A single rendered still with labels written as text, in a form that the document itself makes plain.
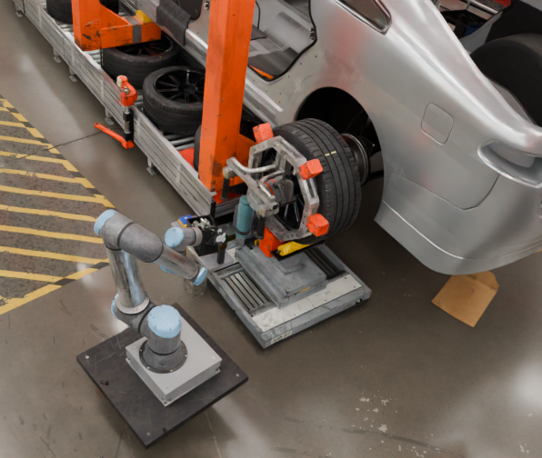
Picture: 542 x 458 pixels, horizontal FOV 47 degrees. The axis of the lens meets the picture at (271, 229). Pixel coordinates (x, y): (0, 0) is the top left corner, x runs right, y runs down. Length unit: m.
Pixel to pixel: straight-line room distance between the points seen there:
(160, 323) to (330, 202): 1.02
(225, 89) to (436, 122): 1.13
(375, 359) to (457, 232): 1.06
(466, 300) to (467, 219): 1.38
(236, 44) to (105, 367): 1.73
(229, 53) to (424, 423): 2.21
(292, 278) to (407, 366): 0.85
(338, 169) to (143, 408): 1.48
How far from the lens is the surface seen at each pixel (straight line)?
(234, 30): 3.27
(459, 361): 3.96
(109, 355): 3.21
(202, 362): 3.06
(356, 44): 3.27
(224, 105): 3.45
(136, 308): 2.88
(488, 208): 2.96
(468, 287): 4.41
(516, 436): 3.80
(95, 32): 5.20
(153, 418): 3.00
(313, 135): 3.20
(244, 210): 3.41
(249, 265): 3.86
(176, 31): 4.84
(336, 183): 3.13
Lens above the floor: 2.86
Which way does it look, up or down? 41 degrees down
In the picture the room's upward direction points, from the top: 10 degrees clockwise
